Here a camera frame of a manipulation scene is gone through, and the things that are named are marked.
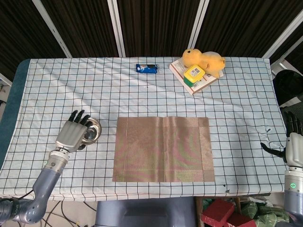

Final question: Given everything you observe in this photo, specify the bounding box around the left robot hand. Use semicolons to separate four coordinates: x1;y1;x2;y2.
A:
55;110;92;152

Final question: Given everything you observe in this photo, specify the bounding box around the stainless steel bowl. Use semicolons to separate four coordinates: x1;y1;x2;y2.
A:
80;118;102;150

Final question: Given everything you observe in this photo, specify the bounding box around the white partition post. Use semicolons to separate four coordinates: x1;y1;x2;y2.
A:
32;0;72;58
107;0;126;57
262;11;303;59
188;0;209;50

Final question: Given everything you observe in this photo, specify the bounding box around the yellow plush toy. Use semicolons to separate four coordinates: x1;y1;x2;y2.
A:
181;48;226;79

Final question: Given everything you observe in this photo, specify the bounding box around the brown woven placemat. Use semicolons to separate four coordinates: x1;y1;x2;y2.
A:
112;116;216;183

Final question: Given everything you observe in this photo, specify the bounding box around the black floor cable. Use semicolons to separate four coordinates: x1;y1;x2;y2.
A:
42;200;98;227

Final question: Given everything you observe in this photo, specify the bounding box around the white cardboard box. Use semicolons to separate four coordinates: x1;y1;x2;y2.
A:
169;58;224;96

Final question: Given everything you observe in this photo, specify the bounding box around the red box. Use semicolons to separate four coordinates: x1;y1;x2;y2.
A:
226;212;258;227
201;199;235;227

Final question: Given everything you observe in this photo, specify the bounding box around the green container yellow lid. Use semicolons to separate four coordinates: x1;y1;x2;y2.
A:
183;64;205;86

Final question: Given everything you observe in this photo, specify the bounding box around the teal padded table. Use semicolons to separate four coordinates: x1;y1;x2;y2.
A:
0;59;31;171

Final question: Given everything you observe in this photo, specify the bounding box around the white black checkered tablecloth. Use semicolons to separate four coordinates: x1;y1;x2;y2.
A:
0;56;303;199

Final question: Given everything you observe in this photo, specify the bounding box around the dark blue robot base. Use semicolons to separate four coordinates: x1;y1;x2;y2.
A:
95;197;197;227

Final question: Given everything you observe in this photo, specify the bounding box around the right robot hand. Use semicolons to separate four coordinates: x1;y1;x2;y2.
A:
260;111;303;168

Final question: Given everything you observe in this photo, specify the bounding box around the blue snack packet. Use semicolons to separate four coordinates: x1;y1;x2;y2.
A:
135;63;160;74

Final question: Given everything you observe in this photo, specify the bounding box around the green patterned cloth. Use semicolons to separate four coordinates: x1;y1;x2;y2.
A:
246;197;289;227

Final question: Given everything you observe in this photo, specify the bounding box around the black chair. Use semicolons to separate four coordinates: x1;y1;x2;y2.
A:
272;69;303;133

